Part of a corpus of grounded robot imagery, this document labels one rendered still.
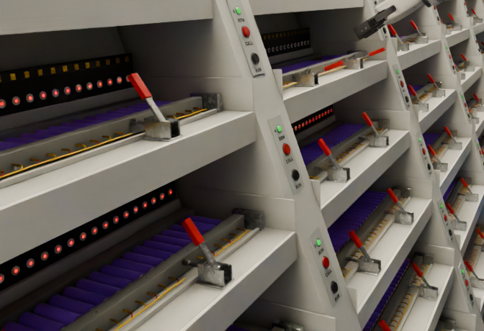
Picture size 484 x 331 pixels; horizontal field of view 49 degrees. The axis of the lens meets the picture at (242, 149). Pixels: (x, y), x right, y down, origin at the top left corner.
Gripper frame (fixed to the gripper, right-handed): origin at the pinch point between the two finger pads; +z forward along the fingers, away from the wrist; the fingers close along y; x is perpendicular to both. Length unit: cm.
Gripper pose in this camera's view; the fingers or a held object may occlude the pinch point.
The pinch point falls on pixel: (366, 29)
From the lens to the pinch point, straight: 137.1
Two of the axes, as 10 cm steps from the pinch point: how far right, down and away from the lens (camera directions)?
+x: 4.9, 8.7, -0.4
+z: -7.1, 4.3, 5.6
